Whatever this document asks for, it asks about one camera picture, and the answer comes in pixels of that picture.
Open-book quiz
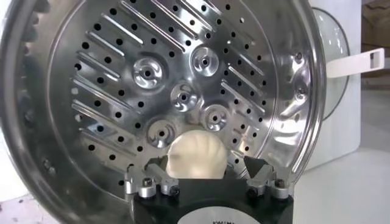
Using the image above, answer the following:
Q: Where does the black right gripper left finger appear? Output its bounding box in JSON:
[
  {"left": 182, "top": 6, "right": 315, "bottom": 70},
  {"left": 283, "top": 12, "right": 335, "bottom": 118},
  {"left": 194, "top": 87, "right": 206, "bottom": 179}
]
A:
[{"left": 124, "top": 156, "right": 180, "bottom": 199}]

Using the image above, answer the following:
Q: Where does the stainless steel steamer basket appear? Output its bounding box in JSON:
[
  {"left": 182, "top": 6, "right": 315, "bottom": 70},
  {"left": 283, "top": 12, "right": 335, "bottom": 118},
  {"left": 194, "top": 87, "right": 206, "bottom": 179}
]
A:
[{"left": 0, "top": 0, "right": 327, "bottom": 224}]

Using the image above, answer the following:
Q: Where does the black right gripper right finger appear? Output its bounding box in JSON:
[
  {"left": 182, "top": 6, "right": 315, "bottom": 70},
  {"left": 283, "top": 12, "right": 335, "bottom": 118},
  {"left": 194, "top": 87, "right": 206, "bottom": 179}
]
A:
[{"left": 243, "top": 155, "right": 295, "bottom": 200}]

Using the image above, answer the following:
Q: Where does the white steamed baozi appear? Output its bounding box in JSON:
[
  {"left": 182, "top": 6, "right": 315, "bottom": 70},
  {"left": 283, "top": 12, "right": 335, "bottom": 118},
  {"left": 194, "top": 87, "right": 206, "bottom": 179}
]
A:
[{"left": 166, "top": 130, "right": 229, "bottom": 180}]

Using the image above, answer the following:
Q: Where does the glass lid with white handle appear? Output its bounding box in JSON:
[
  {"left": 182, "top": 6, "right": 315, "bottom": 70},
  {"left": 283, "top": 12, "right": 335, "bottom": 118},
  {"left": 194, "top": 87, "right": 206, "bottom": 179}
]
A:
[{"left": 312, "top": 7, "right": 386, "bottom": 121}]

